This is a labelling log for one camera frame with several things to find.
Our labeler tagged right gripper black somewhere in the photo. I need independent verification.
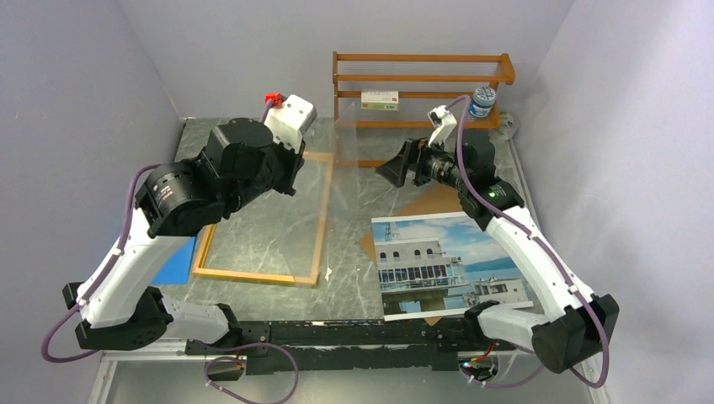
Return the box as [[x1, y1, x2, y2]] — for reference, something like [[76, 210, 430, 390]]
[[376, 132, 470, 191]]

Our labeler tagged brown frame backing board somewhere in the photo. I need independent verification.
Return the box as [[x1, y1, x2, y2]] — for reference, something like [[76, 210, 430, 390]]
[[359, 185, 473, 324]]

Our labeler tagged clear glass pane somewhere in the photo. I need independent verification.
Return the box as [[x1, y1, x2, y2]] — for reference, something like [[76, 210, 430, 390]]
[[279, 101, 376, 287]]

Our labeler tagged building and sky photo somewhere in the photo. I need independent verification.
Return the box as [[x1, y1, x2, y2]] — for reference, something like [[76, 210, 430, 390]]
[[365, 212, 536, 321]]

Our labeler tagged yellow wooden picture frame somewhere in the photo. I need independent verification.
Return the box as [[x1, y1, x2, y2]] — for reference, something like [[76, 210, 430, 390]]
[[191, 151, 336, 287]]

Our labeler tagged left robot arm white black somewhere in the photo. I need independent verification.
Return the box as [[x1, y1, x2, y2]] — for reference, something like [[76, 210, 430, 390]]
[[63, 118, 308, 354]]

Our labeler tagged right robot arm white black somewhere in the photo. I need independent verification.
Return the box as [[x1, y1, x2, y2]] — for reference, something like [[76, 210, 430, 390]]
[[376, 138, 620, 386]]

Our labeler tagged white red medicine box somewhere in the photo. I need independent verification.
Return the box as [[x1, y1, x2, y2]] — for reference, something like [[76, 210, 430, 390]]
[[360, 89, 399, 111]]

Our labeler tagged white blue jar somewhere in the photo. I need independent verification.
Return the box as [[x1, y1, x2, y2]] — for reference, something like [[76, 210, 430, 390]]
[[468, 86, 497, 119]]

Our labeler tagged clear tape roll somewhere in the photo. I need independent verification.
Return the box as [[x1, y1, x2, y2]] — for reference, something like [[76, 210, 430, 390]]
[[495, 111, 520, 141]]

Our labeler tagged blue plastic board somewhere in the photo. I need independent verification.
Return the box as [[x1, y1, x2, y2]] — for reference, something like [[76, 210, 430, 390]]
[[151, 237, 196, 286]]

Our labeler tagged orange wooden shelf rack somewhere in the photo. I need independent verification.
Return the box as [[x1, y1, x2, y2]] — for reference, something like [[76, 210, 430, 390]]
[[332, 51, 515, 169]]

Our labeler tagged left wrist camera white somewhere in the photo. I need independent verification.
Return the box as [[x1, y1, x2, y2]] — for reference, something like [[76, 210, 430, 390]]
[[263, 93, 317, 155]]

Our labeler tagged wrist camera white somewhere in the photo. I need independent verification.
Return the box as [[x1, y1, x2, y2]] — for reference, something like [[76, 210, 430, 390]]
[[428, 105, 458, 148], [263, 93, 317, 155]]

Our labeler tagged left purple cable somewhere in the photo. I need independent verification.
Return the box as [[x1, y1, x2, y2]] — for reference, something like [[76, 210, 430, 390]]
[[40, 163, 300, 404]]

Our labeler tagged purple cable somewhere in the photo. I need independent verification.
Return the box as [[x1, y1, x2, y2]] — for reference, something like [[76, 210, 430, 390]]
[[40, 163, 300, 404], [444, 94, 610, 390]]

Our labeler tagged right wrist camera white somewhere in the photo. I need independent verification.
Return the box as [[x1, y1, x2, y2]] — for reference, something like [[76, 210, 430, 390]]
[[428, 105, 458, 148]]

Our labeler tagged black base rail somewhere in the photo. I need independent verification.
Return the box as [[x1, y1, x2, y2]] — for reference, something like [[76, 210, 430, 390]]
[[184, 317, 513, 375]]

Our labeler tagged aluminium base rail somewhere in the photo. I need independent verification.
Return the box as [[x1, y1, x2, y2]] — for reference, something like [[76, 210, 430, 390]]
[[89, 348, 610, 403]]

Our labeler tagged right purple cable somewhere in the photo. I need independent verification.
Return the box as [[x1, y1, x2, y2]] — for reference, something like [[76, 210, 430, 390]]
[[444, 94, 610, 390]]

